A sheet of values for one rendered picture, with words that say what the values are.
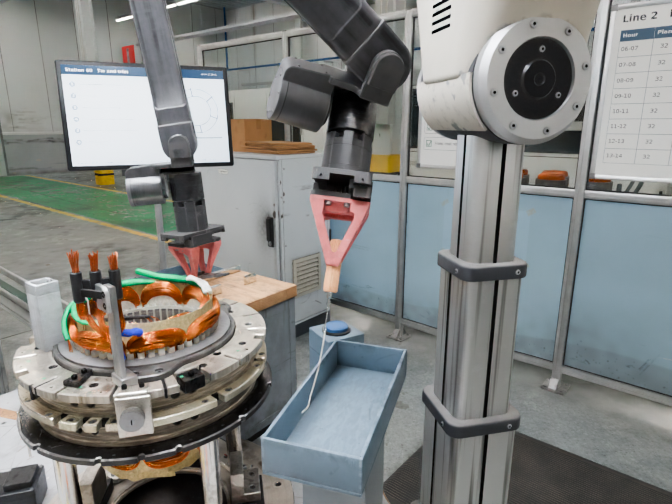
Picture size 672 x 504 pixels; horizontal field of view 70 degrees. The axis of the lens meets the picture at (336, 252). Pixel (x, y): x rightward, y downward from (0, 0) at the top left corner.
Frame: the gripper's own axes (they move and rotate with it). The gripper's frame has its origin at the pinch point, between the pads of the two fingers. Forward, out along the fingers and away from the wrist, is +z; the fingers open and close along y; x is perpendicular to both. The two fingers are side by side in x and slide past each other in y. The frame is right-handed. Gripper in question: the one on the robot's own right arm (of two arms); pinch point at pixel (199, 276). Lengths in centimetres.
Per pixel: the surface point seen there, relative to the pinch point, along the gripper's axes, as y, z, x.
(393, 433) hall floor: -113, 112, -27
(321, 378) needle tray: 8.9, 7.7, 35.4
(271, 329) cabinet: -6.8, 11.4, 10.7
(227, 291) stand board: -3.2, 3.6, 3.6
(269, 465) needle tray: 25.3, 8.1, 41.2
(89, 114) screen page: -27, -35, -80
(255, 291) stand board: -6.4, 3.9, 7.9
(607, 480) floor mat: -135, 117, 57
